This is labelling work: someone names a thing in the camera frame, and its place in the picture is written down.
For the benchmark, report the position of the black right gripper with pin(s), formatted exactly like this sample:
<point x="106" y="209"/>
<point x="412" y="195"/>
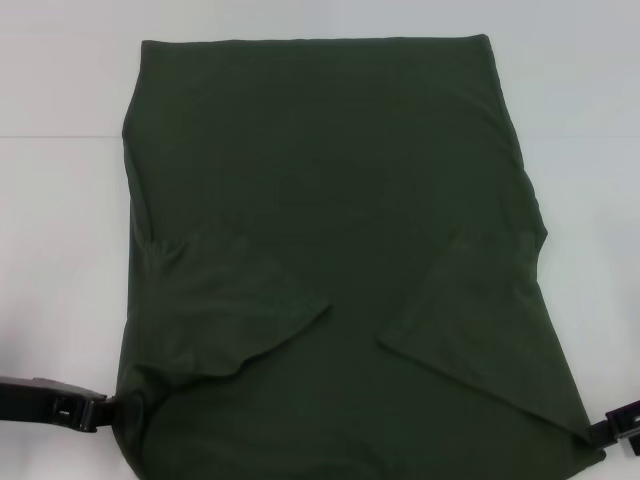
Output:
<point x="627" y="420"/>

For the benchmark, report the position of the dark green t-shirt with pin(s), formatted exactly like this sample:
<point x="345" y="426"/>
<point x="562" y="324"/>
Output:
<point x="325" y="175"/>

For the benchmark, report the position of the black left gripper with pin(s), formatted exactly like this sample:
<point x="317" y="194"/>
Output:
<point x="40" y="402"/>

